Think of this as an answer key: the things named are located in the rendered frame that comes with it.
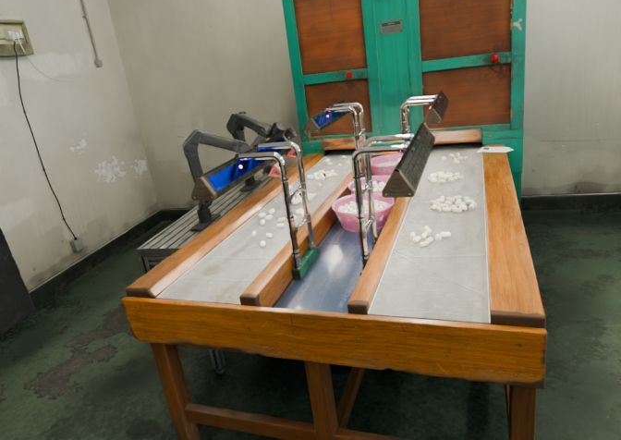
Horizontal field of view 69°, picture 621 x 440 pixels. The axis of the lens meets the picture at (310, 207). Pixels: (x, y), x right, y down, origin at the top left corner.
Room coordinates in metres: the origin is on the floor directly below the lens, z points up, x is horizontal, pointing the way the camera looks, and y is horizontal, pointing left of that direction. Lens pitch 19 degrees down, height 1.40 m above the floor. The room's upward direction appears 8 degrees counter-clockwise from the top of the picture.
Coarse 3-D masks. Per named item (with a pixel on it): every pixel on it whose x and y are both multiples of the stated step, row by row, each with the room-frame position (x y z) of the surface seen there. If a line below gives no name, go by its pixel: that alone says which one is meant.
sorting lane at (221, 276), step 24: (312, 168) 2.66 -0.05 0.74; (336, 168) 2.59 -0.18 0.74; (312, 192) 2.17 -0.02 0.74; (264, 216) 1.91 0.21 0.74; (240, 240) 1.66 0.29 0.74; (264, 240) 1.63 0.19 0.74; (288, 240) 1.59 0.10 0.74; (216, 264) 1.46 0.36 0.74; (240, 264) 1.44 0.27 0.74; (264, 264) 1.41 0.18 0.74; (168, 288) 1.33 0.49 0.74; (192, 288) 1.31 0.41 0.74; (216, 288) 1.28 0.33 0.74; (240, 288) 1.26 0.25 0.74
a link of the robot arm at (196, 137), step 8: (192, 136) 2.10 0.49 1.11; (200, 136) 2.11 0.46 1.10; (208, 136) 2.14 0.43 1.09; (216, 136) 2.15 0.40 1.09; (192, 144) 2.10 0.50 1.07; (208, 144) 2.14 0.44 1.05; (216, 144) 2.15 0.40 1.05; (224, 144) 2.16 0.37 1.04; (232, 144) 2.16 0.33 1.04; (240, 144) 2.17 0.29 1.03; (248, 144) 2.18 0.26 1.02; (184, 152) 2.08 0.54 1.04; (192, 152) 2.09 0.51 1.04; (240, 152) 2.17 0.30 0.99
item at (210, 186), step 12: (216, 168) 1.34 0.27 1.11; (228, 168) 1.39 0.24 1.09; (240, 168) 1.43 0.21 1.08; (252, 168) 1.49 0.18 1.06; (204, 180) 1.26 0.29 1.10; (216, 180) 1.30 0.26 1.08; (228, 180) 1.34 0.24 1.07; (240, 180) 1.39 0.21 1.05; (192, 192) 1.27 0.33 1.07; (204, 192) 1.25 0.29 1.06; (216, 192) 1.26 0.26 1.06
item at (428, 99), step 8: (416, 96) 2.35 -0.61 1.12; (424, 96) 2.32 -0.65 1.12; (432, 96) 2.31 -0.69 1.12; (440, 96) 2.31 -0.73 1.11; (408, 104) 2.20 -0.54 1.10; (416, 104) 2.19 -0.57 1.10; (400, 112) 2.22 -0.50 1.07; (408, 112) 2.36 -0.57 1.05; (400, 120) 2.22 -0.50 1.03; (408, 120) 2.36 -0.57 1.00; (408, 128) 2.34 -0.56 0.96
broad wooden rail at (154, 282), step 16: (304, 160) 2.81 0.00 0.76; (288, 176) 2.47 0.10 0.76; (256, 192) 2.22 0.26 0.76; (272, 192) 2.20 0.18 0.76; (240, 208) 2.00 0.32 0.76; (256, 208) 2.00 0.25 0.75; (224, 224) 1.81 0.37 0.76; (240, 224) 1.84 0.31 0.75; (192, 240) 1.67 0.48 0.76; (208, 240) 1.64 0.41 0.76; (176, 256) 1.53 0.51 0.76; (192, 256) 1.52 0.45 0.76; (160, 272) 1.41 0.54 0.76; (176, 272) 1.41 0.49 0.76; (128, 288) 1.32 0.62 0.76; (144, 288) 1.30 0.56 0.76; (160, 288) 1.32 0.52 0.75
